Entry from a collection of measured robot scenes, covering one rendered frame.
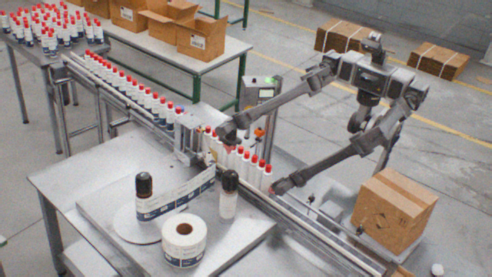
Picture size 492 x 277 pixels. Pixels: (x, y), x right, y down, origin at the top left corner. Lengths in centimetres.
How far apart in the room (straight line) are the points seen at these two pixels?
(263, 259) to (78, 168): 120
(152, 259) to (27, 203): 188
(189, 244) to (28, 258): 167
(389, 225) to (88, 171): 166
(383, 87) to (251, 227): 103
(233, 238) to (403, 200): 84
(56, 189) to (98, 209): 33
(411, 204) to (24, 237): 260
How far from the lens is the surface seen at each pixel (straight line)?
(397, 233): 238
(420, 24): 767
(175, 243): 205
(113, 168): 276
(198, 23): 432
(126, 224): 233
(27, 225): 372
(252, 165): 246
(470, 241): 410
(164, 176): 260
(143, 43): 438
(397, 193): 239
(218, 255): 221
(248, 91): 231
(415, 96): 248
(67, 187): 268
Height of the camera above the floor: 256
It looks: 35 degrees down
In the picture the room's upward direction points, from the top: 7 degrees clockwise
